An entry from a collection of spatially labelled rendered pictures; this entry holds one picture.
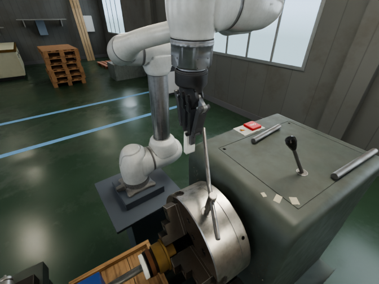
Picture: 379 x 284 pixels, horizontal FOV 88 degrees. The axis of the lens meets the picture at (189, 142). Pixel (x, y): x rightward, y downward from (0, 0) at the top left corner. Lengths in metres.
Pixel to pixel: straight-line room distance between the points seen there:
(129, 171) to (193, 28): 0.89
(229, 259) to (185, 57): 0.52
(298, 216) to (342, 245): 1.75
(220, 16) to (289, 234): 0.52
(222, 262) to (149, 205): 0.73
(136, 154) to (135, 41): 0.61
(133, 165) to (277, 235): 0.79
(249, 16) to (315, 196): 0.51
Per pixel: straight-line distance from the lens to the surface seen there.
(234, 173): 0.68
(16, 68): 8.29
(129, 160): 1.12
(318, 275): 1.43
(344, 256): 2.30
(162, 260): 0.66
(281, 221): 0.60
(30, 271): 1.02
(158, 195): 1.28
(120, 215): 1.24
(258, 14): 0.50
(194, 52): 0.41
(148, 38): 0.68
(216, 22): 0.42
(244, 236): 0.63
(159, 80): 0.99
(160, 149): 1.15
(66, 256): 2.16
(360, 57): 2.95
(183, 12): 0.40
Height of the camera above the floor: 1.70
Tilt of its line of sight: 33 degrees down
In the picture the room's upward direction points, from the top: straight up
